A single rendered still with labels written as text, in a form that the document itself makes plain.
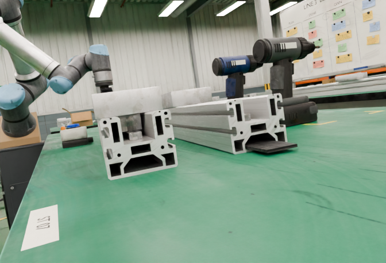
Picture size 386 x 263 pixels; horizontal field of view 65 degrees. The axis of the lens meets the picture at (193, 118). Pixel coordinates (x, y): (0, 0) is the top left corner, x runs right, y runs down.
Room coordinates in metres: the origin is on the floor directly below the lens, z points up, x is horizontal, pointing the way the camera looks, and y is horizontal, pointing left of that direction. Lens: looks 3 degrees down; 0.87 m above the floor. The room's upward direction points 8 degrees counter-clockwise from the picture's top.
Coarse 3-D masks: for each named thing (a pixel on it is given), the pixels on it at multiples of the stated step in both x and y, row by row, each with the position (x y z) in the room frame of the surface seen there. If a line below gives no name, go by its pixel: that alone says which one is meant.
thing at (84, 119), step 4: (324, 80) 5.05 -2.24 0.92; (328, 80) 4.97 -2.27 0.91; (332, 80) 4.90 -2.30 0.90; (68, 112) 3.23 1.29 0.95; (80, 112) 3.15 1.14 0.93; (84, 112) 3.16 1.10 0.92; (88, 112) 3.18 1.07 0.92; (92, 112) 3.36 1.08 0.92; (72, 116) 3.11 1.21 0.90; (76, 116) 3.12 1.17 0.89; (80, 116) 3.13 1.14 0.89; (84, 116) 3.14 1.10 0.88; (88, 116) 3.15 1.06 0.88; (72, 120) 3.12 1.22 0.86; (76, 120) 3.10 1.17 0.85; (80, 120) 3.11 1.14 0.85; (84, 120) 3.13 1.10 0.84; (88, 120) 3.18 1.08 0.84; (80, 124) 3.15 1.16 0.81; (84, 124) 3.16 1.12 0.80; (88, 124) 3.18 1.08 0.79; (92, 124) 3.19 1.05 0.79
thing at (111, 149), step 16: (160, 112) 0.44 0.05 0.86; (112, 128) 0.59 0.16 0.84; (144, 128) 0.52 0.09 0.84; (160, 128) 0.46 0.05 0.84; (112, 144) 0.42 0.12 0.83; (128, 144) 0.42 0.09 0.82; (144, 144) 0.49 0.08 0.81; (160, 144) 0.44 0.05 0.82; (112, 160) 0.42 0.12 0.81; (128, 160) 0.42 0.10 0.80; (144, 160) 0.51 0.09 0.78; (160, 160) 0.45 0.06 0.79; (176, 160) 0.44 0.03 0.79; (112, 176) 0.42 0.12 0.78; (128, 176) 0.42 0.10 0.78
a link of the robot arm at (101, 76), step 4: (96, 72) 1.24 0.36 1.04; (100, 72) 1.24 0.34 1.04; (104, 72) 1.24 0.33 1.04; (108, 72) 1.25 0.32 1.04; (92, 76) 1.26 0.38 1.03; (96, 76) 1.24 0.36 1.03; (100, 76) 1.24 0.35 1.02; (104, 76) 1.24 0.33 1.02; (108, 76) 1.25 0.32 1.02; (112, 76) 1.27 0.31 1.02; (96, 80) 1.24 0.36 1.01; (100, 80) 1.24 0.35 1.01; (104, 80) 1.24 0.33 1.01; (108, 80) 1.25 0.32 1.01; (112, 80) 1.28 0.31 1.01
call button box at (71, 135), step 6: (78, 126) 1.04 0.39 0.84; (84, 126) 1.04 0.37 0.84; (60, 132) 0.99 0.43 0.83; (66, 132) 0.99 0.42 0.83; (72, 132) 1.00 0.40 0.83; (78, 132) 1.01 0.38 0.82; (84, 132) 1.01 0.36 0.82; (66, 138) 0.99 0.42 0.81; (72, 138) 1.00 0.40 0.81; (78, 138) 1.00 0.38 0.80; (84, 138) 1.01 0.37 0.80; (90, 138) 1.05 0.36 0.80; (66, 144) 0.99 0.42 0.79; (72, 144) 1.00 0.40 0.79; (78, 144) 1.00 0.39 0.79; (84, 144) 1.01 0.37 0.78
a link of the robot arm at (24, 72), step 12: (0, 0) 1.18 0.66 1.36; (12, 0) 1.23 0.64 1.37; (0, 12) 1.19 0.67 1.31; (12, 12) 1.24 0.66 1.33; (12, 24) 1.27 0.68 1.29; (24, 36) 1.35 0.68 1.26; (12, 60) 1.38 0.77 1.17; (24, 72) 1.42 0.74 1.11; (36, 72) 1.46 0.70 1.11; (24, 84) 1.43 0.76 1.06; (36, 84) 1.47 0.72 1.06; (48, 84) 1.55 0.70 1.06; (36, 96) 1.48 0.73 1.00
